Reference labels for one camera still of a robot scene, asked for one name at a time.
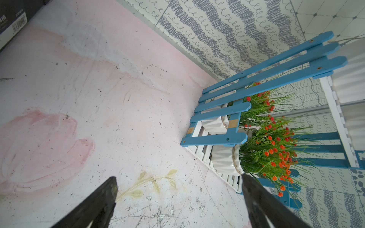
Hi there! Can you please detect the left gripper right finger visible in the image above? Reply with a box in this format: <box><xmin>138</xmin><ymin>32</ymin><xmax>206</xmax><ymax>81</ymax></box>
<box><xmin>241</xmin><ymin>174</ymin><xmax>309</xmax><ymax>228</ymax></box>

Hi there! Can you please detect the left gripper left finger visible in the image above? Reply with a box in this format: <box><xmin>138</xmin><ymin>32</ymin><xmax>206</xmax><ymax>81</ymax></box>
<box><xmin>53</xmin><ymin>176</ymin><xmax>118</xmax><ymax>228</ymax></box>

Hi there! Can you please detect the orange flower potted plant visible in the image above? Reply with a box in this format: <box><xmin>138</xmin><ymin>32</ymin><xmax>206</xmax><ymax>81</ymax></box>
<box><xmin>212</xmin><ymin>125</ymin><xmax>303</xmax><ymax>197</ymax></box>

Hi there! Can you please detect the red flower plant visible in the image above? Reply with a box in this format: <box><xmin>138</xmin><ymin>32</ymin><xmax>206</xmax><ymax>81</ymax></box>
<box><xmin>202</xmin><ymin>89</ymin><xmax>292</xmax><ymax>135</ymax></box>

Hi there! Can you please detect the blue white slatted rack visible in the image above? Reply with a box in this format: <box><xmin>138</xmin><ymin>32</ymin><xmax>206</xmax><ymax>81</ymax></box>
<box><xmin>181</xmin><ymin>31</ymin><xmax>365</xmax><ymax>209</ymax></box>

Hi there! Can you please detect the black plastic toolbox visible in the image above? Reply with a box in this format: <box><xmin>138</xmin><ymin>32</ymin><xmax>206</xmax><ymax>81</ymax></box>
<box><xmin>0</xmin><ymin>0</ymin><xmax>51</xmax><ymax>50</ymax></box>

